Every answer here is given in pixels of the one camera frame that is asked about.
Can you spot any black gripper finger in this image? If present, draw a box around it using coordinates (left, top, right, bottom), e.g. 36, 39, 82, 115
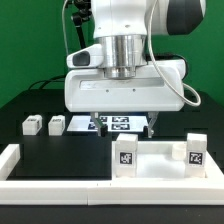
90, 112, 108, 136
143, 112, 158, 138

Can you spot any white marker sheet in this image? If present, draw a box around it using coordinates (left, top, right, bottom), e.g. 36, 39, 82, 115
67, 116, 148, 132

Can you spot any white square tabletop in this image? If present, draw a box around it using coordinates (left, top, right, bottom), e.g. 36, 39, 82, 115
112, 141, 224, 181

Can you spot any white U-shaped fence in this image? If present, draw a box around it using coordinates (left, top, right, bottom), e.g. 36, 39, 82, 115
0, 144, 224, 205

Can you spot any black cable bundle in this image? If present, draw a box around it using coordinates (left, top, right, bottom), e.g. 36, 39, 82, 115
27, 75, 68, 91

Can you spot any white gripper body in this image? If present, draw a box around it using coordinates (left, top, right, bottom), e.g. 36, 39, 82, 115
64, 44, 184, 112

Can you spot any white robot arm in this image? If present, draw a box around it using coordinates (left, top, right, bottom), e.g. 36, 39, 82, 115
65, 0, 206, 136

